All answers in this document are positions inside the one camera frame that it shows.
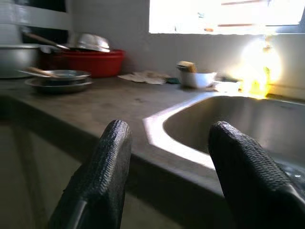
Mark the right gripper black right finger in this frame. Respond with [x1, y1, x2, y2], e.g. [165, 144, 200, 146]
[208, 121, 305, 229]

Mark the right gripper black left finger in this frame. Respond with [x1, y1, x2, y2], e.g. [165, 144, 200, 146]
[49, 119, 133, 229]

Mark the small steel plate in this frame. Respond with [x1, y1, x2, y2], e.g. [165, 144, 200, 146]
[20, 68, 92, 81]
[24, 76, 93, 94]

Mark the stainless steel kitchen sink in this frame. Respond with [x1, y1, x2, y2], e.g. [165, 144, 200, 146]
[142, 94, 305, 198]

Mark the bright kitchen window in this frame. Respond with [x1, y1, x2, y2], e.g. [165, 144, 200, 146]
[149, 0, 305, 34]

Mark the small white dish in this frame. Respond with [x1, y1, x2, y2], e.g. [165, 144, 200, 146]
[213, 80, 242, 93]

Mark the yellow dish soap bottle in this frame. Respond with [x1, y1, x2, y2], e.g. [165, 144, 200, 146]
[245, 38, 277, 95]

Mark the crumpled white cloth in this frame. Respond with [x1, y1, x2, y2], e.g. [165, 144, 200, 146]
[117, 70, 172, 86]

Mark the red plastic basin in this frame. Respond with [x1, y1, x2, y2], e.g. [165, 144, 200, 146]
[38, 49, 126, 79]

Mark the white ceramic bowl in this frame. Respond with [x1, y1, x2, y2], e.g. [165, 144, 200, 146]
[178, 69, 218, 89]

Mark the light wooden utensil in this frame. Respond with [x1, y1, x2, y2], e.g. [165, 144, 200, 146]
[25, 66, 61, 79]

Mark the yellow dish sponge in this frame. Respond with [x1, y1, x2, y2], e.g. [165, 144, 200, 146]
[176, 60, 198, 73]

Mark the upturned steel bowl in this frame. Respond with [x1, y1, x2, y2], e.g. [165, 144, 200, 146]
[74, 32, 112, 53]

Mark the aluminium cooking pot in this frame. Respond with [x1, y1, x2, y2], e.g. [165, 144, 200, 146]
[0, 43, 41, 79]

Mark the white countertop appliance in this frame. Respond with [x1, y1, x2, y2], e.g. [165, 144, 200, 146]
[0, 0, 73, 45]

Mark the wooden handled cooking utensil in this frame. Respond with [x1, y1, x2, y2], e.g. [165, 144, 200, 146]
[22, 32, 71, 51]

